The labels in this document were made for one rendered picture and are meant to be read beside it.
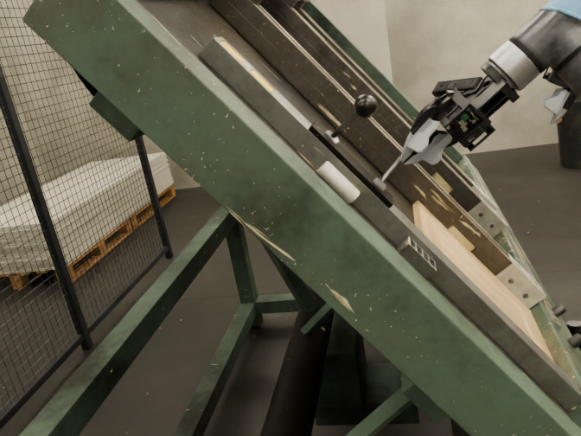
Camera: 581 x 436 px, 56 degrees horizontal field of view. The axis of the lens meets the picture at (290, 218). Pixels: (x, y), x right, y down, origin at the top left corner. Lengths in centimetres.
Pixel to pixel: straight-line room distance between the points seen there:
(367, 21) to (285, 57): 371
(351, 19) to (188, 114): 432
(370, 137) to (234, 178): 64
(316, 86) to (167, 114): 63
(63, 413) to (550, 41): 143
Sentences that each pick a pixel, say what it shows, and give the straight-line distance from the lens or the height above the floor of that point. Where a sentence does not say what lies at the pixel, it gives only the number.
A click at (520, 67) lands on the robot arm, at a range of 94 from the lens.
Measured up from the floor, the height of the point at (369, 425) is 98.
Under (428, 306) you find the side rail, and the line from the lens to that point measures 77.
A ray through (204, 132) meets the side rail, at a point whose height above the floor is 154.
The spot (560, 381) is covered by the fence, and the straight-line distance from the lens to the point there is 118.
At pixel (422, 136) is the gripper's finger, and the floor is 144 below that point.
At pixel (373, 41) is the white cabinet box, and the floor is 146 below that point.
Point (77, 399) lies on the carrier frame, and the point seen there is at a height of 79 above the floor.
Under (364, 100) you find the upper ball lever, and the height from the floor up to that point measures 152.
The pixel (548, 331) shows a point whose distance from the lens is 141.
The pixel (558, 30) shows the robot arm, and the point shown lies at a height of 158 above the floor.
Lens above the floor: 164
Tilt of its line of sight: 19 degrees down
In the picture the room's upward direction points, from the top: 10 degrees counter-clockwise
